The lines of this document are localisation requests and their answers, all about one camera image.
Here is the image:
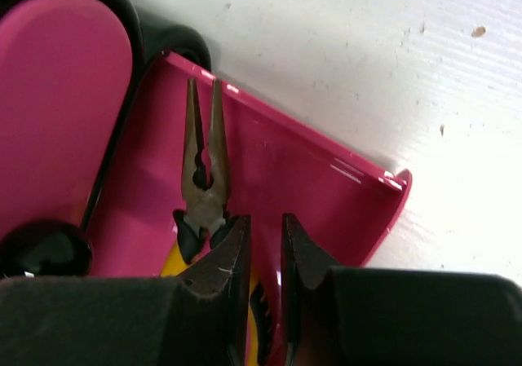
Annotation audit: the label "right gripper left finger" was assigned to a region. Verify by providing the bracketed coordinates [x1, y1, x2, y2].
[1, 216, 250, 365]

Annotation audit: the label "yellow long-nose pliers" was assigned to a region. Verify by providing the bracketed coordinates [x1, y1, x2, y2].
[161, 78, 274, 365]

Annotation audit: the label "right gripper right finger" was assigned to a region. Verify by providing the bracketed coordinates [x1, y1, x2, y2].
[281, 214, 521, 365]

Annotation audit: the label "pink drawer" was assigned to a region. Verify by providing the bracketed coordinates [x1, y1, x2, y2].
[88, 54, 412, 365]
[1, 0, 133, 278]

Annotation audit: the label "pink bottom drawer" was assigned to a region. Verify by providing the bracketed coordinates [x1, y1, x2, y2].
[88, 54, 412, 365]

